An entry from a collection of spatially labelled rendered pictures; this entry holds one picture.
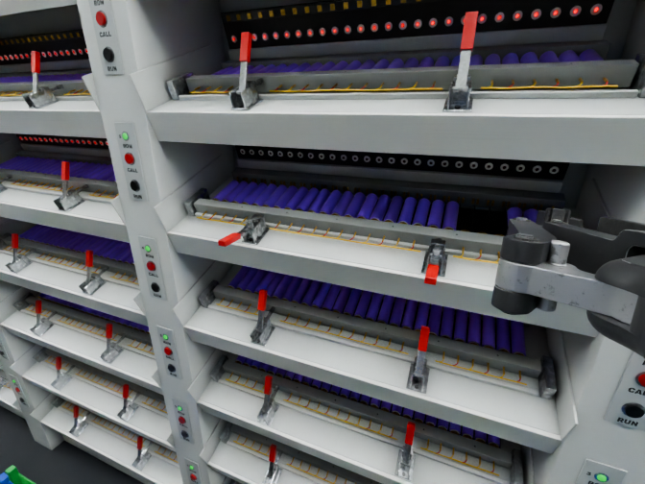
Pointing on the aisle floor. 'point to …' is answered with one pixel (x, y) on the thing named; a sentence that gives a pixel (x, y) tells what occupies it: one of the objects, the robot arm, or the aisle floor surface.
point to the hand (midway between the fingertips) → (585, 240)
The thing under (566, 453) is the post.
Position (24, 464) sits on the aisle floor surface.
